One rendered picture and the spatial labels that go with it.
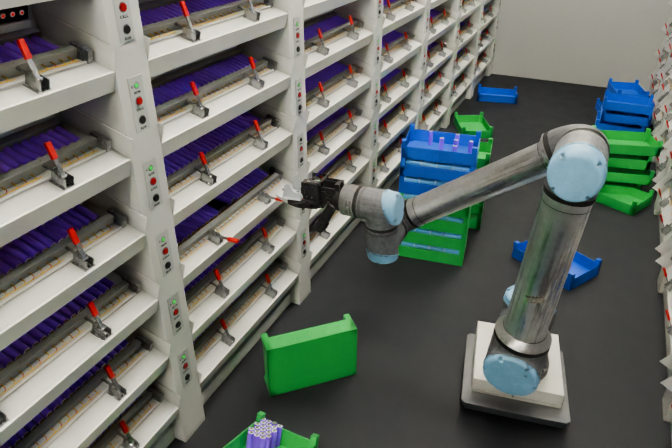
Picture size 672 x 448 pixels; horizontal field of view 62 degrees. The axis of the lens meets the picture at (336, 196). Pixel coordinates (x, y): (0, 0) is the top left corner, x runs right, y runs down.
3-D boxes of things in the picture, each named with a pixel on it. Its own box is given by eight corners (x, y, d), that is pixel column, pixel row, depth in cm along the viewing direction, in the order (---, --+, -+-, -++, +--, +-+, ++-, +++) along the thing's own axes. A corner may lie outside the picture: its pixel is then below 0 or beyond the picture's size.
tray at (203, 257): (292, 194, 199) (298, 172, 193) (181, 290, 150) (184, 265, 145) (245, 169, 203) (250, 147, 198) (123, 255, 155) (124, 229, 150)
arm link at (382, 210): (394, 234, 150) (394, 201, 145) (352, 226, 155) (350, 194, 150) (406, 217, 157) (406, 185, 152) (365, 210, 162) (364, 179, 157)
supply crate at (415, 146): (479, 148, 239) (481, 130, 235) (475, 167, 222) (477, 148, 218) (409, 139, 246) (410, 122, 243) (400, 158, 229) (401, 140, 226)
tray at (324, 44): (370, 42, 236) (380, 11, 228) (301, 80, 188) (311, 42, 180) (329, 24, 240) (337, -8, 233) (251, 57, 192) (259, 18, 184)
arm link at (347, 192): (365, 208, 162) (351, 224, 154) (350, 205, 164) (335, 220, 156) (364, 180, 158) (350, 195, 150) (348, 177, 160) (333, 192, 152)
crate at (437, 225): (470, 212, 254) (472, 197, 250) (466, 235, 237) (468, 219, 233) (405, 203, 262) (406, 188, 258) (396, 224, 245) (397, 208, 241)
